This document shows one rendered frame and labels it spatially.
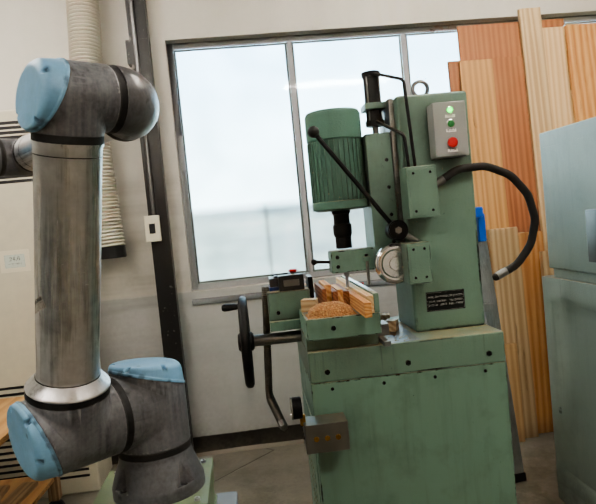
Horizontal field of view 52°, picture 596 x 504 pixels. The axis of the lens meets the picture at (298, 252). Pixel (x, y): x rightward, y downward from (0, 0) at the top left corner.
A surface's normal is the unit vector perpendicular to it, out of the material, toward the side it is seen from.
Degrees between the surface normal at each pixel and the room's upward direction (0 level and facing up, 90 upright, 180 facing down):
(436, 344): 90
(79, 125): 105
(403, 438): 90
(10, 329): 90
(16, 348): 90
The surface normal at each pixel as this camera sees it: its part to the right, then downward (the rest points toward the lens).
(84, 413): 0.64, 0.25
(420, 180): 0.08, 0.04
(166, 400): 0.67, -0.05
